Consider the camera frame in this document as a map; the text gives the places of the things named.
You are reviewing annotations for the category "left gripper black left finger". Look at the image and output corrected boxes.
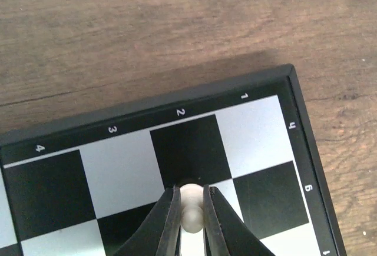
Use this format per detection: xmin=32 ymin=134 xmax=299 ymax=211
xmin=114 ymin=186 xmax=181 ymax=256

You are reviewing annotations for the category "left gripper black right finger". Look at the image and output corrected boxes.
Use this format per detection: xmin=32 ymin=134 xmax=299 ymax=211
xmin=203 ymin=185 xmax=273 ymax=256

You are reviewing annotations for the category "white chess pawn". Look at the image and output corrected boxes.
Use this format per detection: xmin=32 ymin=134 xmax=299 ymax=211
xmin=180 ymin=184 xmax=204 ymax=234

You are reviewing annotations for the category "black and silver chessboard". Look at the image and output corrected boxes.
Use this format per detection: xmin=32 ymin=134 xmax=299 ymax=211
xmin=1 ymin=64 xmax=346 ymax=255

